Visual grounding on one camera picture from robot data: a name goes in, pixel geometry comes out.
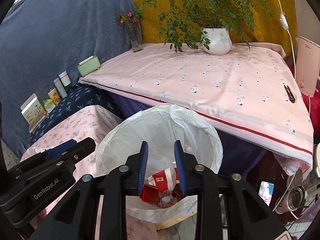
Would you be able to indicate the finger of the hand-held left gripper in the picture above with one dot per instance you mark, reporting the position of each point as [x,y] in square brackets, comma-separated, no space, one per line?
[82,146]
[30,161]

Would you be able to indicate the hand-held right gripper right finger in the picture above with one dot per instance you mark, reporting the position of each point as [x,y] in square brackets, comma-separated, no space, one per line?
[180,165]

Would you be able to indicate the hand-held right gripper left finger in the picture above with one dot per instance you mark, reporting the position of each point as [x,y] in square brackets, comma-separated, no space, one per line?
[143,165]

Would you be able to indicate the white wrapper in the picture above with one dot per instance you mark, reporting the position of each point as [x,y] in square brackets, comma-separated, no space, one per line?
[37,150]

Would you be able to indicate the crushed red paper cup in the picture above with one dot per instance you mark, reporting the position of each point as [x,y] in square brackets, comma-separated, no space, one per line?
[162,180]

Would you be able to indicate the dark red scrunchie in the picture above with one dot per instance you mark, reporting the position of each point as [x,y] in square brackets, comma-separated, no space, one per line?
[176,192]

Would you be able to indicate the red paper packet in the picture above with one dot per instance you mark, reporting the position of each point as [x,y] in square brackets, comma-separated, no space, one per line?
[150,193]

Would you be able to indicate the brown patterned scrunchie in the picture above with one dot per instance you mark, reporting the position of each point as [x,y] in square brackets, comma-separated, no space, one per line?
[161,195]

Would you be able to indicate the white-lined trash bin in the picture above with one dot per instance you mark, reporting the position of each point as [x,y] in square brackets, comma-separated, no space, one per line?
[155,130]

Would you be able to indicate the cream trash bin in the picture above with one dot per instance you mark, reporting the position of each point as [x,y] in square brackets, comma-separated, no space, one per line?
[175,223]

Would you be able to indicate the pink rabbit print tablecloth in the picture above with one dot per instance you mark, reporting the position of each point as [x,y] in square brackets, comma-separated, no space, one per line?
[75,125]

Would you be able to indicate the dark blue floral cloth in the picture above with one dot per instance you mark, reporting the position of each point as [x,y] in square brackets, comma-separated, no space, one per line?
[82,100]

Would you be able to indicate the white and silver display box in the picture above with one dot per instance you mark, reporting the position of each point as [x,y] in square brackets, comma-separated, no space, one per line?
[32,112]

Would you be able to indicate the green packet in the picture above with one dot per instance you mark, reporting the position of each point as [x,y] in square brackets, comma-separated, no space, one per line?
[49,105]

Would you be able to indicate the flower print tin can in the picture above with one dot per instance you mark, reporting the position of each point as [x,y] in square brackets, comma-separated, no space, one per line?
[54,96]

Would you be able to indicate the dark purple cloth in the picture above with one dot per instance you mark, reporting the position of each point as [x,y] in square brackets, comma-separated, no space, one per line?
[237,155]

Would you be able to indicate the white bottle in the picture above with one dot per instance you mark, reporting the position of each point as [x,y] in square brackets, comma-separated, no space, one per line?
[60,88]

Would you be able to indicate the white jar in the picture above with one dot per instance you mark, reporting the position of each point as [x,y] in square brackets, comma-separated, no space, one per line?
[65,78]

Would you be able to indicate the pale green box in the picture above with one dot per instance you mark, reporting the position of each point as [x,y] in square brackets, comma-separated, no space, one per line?
[88,66]

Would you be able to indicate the pink cloth with red stripe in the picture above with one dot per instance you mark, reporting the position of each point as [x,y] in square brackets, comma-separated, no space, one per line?
[200,80]

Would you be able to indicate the smartphone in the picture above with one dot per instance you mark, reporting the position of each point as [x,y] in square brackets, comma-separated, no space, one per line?
[266,192]

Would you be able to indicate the dark red cloth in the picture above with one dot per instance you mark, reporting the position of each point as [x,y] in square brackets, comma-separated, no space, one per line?
[272,170]

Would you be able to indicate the glass vase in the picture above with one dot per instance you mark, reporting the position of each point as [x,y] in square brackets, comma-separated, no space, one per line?
[136,43]

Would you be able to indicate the blue backdrop cloth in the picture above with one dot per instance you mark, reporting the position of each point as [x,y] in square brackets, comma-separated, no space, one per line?
[62,30]

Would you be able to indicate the white projector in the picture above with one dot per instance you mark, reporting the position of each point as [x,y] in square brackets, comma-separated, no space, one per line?
[295,197]

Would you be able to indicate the white ribbed plant pot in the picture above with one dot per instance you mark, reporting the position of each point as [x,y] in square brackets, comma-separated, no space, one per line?
[216,41]

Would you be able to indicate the black thread snips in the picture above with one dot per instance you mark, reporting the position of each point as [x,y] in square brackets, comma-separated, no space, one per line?
[290,95]

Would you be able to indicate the pink flower bunch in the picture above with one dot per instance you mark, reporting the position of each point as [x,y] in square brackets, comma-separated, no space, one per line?
[130,20]

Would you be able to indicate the yellow backdrop cloth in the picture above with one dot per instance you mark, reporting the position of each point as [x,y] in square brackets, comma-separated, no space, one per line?
[260,25]

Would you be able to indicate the white and pink humidifier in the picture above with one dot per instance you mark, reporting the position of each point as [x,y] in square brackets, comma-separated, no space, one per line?
[307,65]

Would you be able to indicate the green leafy plant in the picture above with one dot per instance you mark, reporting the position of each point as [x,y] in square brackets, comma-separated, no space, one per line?
[200,2]

